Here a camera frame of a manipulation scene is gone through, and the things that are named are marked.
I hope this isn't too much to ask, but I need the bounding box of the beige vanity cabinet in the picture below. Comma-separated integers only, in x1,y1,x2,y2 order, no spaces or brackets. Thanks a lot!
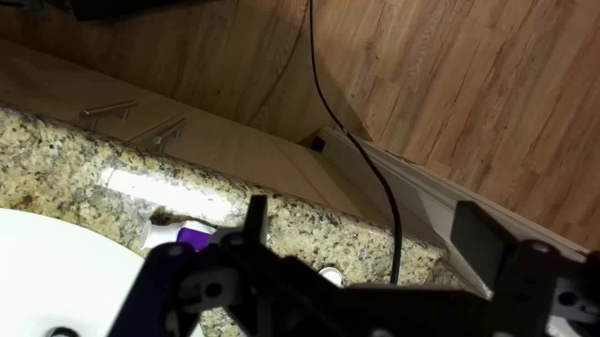
0,36,377,221

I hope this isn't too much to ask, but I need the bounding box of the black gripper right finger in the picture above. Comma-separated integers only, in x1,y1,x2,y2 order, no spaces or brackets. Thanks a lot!
451,201,600,337

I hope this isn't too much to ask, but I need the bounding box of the white oval sink basin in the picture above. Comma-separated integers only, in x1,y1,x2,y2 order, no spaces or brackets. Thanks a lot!
0,208,149,337

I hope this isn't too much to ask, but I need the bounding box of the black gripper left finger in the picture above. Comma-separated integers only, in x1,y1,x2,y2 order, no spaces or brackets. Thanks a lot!
111,193,353,337

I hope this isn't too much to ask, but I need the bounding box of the purple white toothpaste tube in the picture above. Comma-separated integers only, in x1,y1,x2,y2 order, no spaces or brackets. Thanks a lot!
147,217,222,253

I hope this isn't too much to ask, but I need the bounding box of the black power cable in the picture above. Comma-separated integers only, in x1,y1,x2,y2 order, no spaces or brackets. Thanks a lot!
306,0,404,289

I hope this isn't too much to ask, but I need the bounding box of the metal sink drain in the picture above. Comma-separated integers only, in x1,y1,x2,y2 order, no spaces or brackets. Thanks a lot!
46,324,81,337

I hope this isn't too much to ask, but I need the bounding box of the metal cabinet door handle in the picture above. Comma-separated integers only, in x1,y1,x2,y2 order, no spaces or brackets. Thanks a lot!
77,100,139,124
149,118,190,150

